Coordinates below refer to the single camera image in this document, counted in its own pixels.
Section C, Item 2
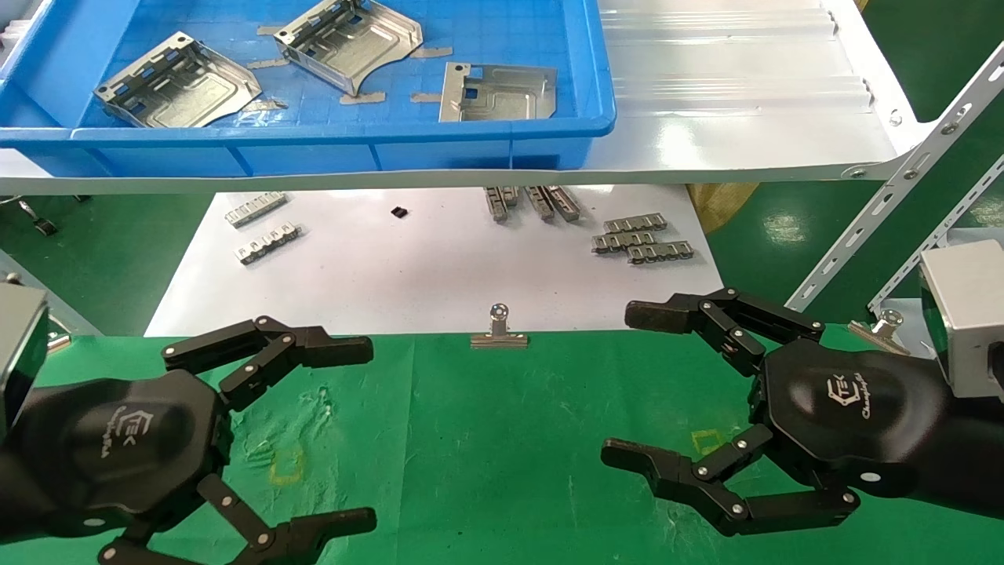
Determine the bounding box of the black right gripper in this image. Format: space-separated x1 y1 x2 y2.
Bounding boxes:
601 287 950 537

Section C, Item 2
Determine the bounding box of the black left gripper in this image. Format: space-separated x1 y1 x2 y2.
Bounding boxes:
24 315 378 565

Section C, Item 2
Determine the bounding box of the bent sheet metal bracket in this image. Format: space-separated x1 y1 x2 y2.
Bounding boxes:
93 31 264 129
273 0 424 97

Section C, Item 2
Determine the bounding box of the green table cloth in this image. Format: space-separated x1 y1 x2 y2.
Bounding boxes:
0 330 1004 565

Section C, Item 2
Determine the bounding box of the brown cardboard piece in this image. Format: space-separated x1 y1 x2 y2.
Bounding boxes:
686 183 760 235

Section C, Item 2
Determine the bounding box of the blue plastic bin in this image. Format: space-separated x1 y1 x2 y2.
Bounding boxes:
0 0 618 179

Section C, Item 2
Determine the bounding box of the flat sheet metal plate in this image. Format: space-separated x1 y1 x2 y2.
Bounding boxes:
438 61 558 123

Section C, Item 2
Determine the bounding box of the perforated metal shelf post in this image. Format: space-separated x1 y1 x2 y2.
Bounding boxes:
784 39 1004 315
0 250 103 338
867 153 1004 315

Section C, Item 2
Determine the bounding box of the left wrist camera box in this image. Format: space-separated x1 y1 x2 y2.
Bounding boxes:
0 281 49 440

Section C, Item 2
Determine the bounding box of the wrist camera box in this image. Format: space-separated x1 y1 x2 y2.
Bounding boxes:
0 281 49 440
918 239 1004 401

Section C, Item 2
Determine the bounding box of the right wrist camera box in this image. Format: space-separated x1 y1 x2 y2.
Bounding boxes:
918 239 1004 401

